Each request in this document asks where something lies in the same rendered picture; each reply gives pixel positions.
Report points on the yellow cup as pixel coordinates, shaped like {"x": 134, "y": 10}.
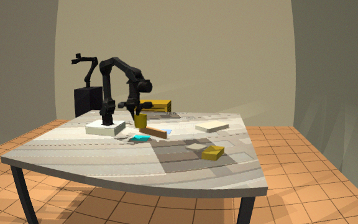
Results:
{"x": 140, "y": 121}

